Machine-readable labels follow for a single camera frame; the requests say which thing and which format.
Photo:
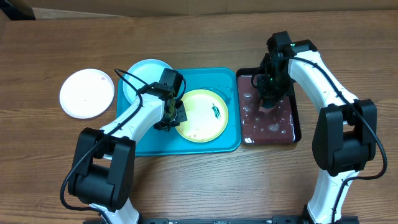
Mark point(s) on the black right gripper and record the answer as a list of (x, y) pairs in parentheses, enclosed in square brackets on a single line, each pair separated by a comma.
[(267, 96)]

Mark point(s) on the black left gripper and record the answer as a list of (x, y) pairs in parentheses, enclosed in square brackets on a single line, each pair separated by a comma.
[(181, 116)]

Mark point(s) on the green sponge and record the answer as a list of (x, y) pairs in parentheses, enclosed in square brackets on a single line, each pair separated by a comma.
[(266, 108)]

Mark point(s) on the light blue plate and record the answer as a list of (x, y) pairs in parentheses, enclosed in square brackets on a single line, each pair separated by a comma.
[(149, 71)]

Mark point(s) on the yellow plate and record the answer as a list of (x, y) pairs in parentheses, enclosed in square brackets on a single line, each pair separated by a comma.
[(207, 116)]

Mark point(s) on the white plate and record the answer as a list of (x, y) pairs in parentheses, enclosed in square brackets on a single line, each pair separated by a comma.
[(86, 93)]

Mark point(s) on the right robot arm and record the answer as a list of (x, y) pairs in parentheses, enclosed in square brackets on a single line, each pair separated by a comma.
[(345, 136)]

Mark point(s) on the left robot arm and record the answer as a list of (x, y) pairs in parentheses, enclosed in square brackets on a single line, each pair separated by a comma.
[(103, 165)]

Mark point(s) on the black tray with red liquid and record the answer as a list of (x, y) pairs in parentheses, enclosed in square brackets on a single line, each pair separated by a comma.
[(279, 126)]

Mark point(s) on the teal plastic tray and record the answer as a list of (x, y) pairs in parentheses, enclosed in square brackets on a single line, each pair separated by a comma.
[(221, 81)]

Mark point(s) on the cardboard sheet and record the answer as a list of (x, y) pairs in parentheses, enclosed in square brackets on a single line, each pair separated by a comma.
[(207, 7)]

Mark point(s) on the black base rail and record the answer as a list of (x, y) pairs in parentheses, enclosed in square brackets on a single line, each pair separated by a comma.
[(273, 220)]

